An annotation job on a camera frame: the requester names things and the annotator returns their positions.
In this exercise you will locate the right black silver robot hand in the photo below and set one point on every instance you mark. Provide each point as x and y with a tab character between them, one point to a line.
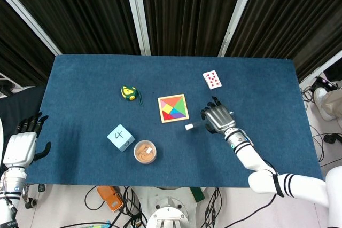
220	118

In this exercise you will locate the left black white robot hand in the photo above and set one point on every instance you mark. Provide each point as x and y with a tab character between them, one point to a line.
20	149

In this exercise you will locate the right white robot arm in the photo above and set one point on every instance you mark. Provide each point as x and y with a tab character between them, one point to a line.
252	160

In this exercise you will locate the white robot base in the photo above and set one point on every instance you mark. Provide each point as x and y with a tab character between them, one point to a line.
169	212

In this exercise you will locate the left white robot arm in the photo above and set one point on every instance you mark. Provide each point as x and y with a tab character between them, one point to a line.
13	182

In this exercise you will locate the deck of playing cards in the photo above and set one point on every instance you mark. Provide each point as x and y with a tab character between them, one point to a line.
212	80

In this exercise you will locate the colourful wooden tangram puzzle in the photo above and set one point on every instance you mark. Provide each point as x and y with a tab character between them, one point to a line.
173	108

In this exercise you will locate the black caster wheel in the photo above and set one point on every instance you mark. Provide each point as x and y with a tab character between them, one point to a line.
30	203

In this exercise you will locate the blue table cloth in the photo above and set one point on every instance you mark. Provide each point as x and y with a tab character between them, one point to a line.
93	164

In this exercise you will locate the dark green flat block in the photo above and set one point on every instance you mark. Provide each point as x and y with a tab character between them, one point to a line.
197	194

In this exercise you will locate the clear jar of rubber bands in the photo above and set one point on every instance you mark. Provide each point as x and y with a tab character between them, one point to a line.
144	151

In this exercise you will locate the dark pleated curtain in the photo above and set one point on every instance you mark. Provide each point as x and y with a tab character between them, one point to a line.
80	11
288	14
18	57
187	11

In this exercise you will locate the green yellow tape measure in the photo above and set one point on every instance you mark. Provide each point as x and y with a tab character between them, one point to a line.
128	92

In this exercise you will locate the light blue numbered cube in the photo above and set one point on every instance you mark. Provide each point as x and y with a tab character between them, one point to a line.
120	137

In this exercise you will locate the orange box device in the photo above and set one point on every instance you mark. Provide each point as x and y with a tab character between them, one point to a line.
110	198

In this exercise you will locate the white shoe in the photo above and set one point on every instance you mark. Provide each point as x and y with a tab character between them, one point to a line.
322	102

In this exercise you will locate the black floor device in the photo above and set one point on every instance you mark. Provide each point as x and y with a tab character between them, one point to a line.
325	82

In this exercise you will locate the black power plug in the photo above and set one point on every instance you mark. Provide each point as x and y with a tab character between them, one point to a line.
330	138

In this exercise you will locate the beige trouser leg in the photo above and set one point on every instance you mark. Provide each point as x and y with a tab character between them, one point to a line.
334	102

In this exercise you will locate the white frame post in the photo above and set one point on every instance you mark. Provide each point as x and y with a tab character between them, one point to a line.
137	14
320	67
32	22
237	14

